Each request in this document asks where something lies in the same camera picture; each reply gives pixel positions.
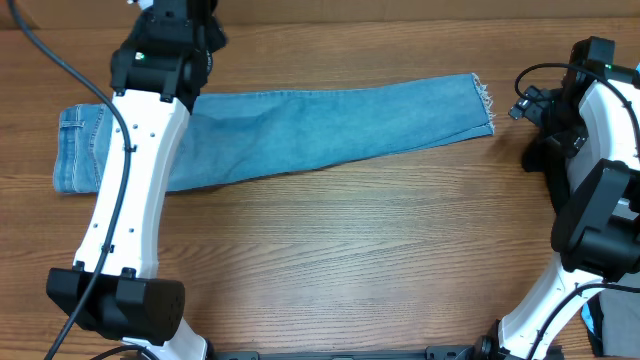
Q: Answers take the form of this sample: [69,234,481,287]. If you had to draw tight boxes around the black garment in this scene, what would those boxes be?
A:
[521,128,570,214]

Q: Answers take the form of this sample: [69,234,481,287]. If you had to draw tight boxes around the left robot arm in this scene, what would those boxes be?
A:
[46,0,227,359]

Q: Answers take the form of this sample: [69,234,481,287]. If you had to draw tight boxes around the grey trousers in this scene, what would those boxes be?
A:
[599,290,639,358]

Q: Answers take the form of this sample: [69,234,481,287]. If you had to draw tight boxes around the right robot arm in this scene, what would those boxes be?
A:
[425,36,639,359]

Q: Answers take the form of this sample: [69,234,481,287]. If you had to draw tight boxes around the light blue denim jeans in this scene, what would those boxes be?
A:
[53,73,494,193]

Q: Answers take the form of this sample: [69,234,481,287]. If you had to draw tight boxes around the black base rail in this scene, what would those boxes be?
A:
[209,344,565,360]

